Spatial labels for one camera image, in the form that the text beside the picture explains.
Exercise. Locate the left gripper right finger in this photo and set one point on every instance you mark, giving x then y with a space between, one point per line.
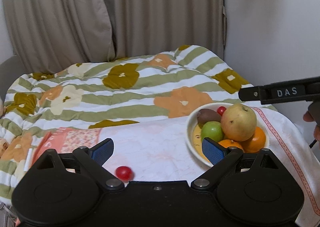
222 159

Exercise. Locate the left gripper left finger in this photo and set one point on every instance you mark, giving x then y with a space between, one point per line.
91 162

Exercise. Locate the orange mandarin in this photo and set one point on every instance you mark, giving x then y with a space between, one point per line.
256 142
229 143

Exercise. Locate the yellow pear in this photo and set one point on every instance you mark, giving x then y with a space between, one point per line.
238 122

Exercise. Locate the brown kiwi fruit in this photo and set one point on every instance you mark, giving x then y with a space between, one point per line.
205 115

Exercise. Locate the red cherry tomato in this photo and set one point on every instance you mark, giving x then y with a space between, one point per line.
124 173
221 110

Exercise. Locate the person's right hand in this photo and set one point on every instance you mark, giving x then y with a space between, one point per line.
308 118

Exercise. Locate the green apple left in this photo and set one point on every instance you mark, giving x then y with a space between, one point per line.
212 130

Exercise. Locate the cream plate yellow centre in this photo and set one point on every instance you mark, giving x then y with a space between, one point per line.
194 140

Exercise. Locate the pink white towel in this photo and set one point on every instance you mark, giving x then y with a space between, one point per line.
159 150

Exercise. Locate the floral striped comforter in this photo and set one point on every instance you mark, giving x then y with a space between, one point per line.
92 95

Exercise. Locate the pink plush toy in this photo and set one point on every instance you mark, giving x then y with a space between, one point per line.
2 107

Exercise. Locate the grey bed headboard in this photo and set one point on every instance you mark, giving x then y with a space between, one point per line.
10 70

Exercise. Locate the beige curtain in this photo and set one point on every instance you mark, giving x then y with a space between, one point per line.
50 35

